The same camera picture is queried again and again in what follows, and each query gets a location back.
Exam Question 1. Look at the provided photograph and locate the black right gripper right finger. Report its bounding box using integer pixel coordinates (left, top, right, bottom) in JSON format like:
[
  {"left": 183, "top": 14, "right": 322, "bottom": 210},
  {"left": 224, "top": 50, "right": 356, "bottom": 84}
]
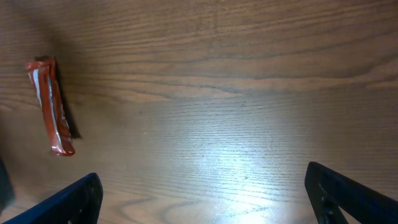
[{"left": 305, "top": 162, "right": 397, "bottom": 224}]

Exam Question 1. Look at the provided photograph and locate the red orange snack packet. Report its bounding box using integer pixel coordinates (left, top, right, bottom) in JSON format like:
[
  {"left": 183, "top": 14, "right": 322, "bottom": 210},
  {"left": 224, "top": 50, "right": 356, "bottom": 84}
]
[{"left": 25, "top": 57, "right": 75, "bottom": 156}]

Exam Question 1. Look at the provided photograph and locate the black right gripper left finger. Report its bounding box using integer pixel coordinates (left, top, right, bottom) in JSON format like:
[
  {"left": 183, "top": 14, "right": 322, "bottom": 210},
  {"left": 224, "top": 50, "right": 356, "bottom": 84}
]
[{"left": 4, "top": 172, "right": 103, "bottom": 224}]

